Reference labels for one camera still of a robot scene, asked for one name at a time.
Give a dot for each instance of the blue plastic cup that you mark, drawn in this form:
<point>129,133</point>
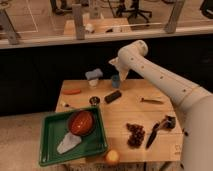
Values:
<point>115,81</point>

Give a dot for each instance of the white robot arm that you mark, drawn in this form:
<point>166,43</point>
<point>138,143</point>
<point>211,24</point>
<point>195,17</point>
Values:
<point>190,98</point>

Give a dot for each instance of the white crumpled cloth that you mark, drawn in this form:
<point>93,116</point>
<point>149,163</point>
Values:
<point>69,142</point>

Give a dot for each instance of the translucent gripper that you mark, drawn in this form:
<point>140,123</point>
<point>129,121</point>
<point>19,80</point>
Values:
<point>122,69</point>

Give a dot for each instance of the green plastic tray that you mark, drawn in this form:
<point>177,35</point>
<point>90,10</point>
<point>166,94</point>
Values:
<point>58,144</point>

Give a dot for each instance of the yellow orange fruit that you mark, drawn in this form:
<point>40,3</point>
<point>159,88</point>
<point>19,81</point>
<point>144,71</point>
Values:
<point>112,157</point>

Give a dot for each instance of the black handled knife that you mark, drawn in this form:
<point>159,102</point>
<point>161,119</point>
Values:
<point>152,135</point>

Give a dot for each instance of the red bowl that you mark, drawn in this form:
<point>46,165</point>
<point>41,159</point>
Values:
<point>81,123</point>

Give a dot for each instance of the white paper cup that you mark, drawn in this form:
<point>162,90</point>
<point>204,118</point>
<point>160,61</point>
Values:
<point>93,82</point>

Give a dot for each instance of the dark metal clamp object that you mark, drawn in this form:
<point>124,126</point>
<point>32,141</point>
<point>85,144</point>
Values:
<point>168,122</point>

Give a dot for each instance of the brown spoon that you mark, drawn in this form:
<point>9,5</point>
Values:
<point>151,101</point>

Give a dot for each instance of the black rectangular block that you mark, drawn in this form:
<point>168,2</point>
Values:
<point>113,96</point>

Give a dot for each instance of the background wooden table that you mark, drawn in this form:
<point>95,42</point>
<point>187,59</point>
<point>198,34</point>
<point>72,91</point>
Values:
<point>99,25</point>

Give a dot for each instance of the dark grape bunch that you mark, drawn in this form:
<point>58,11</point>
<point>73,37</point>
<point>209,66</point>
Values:
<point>137,135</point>

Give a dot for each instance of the black office chair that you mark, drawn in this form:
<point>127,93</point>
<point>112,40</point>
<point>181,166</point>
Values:
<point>133,11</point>

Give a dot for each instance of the small dark round cup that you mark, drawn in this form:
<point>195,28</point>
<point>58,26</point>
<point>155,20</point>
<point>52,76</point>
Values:
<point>94,100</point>

